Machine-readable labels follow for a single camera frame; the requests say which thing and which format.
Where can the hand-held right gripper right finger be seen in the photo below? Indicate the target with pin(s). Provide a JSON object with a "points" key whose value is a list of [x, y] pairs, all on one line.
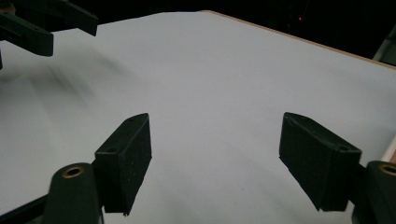
{"points": [[317, 158]]}

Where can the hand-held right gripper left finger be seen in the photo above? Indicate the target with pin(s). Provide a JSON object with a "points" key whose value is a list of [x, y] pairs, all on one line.
{"points": [[124, 161]]}

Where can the wooden table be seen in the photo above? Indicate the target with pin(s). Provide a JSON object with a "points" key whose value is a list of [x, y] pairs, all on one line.
{"points": [[280, 33]]}

